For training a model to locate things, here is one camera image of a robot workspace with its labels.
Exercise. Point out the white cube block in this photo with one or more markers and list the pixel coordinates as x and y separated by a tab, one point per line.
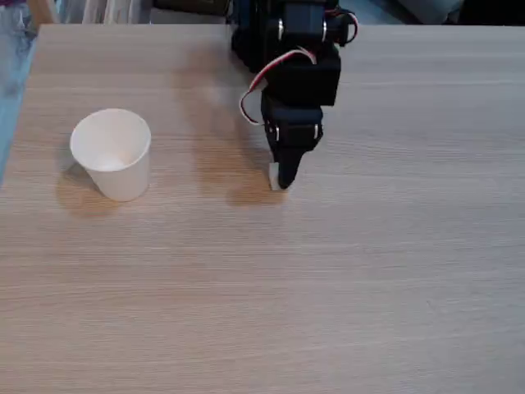
274	178

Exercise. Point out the white paper cup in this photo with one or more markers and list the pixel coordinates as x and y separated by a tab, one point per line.
119	176

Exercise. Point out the dark box behind table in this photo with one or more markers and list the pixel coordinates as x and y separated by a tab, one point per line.
190	6

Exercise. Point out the grey upholstered furniture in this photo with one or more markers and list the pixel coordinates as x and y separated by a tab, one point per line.
410	10

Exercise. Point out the white curtain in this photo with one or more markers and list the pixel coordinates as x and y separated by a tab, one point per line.
106	11

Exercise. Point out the black furniture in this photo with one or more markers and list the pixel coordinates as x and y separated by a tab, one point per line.
492	11

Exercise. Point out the wooden post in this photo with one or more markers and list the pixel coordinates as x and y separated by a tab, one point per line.
41	11

